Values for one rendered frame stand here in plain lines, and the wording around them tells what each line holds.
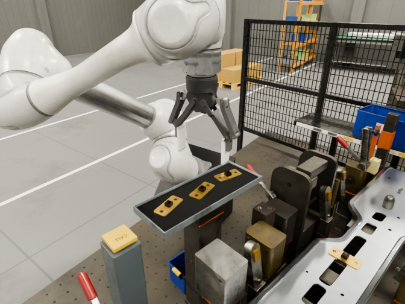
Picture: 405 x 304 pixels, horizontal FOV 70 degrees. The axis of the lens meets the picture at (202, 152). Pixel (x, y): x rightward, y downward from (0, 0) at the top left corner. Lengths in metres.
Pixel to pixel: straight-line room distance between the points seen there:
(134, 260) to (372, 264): 0.63
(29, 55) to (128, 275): 0.65
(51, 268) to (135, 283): 1.66
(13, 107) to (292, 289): 0.84
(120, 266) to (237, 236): 0.75
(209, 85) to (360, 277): 0.62
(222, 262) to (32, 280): 1.83
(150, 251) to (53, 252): 1.31
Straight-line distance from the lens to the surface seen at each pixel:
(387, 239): 1.07
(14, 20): 11.54
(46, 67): 0.99
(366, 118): 1.67
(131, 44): 0.54
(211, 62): 0.65
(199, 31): 0.46
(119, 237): 0.71
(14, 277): 2.47
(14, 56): 0.99
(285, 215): 0.90
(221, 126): 0.69
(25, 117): 0.89
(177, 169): 1.19
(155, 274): 1.23
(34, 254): 2.58
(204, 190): 0.82
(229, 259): 0.71
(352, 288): 0.88
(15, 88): 0.92
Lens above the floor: 1.63
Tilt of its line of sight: 27 degrees down
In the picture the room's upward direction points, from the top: straight up
